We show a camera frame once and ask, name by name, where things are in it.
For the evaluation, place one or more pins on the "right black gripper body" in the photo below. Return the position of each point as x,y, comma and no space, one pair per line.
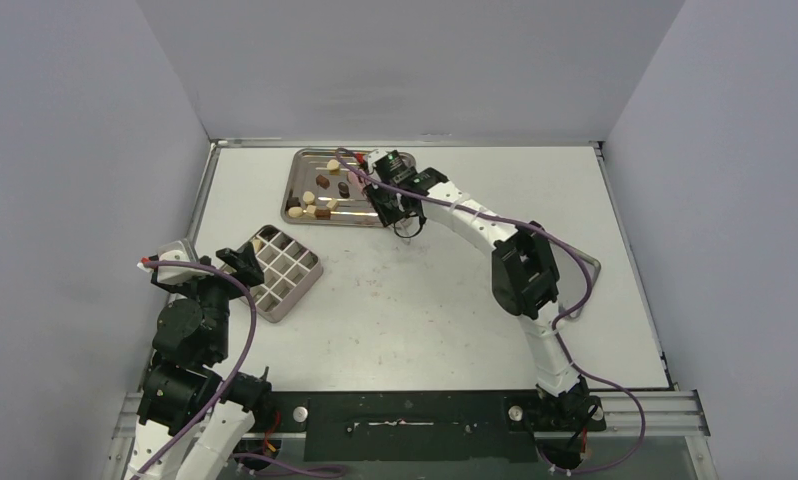
386,204

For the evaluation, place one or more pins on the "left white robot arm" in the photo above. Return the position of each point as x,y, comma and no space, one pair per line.
190,419

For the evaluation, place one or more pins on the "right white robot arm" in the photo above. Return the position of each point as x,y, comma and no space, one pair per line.
524,277

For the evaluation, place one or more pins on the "steel chocolate tray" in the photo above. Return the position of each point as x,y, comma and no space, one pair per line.
308,173

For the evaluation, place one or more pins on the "dark brown square chocolate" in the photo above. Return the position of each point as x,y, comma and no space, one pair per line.
292,202

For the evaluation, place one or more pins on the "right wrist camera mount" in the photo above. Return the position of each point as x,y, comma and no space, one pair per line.
366,161

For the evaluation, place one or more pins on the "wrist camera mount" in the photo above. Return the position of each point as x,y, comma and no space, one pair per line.
181,250
366,161

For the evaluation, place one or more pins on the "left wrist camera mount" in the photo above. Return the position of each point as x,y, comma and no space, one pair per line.
181,250

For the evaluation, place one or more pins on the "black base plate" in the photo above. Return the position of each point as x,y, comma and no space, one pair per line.
427,426

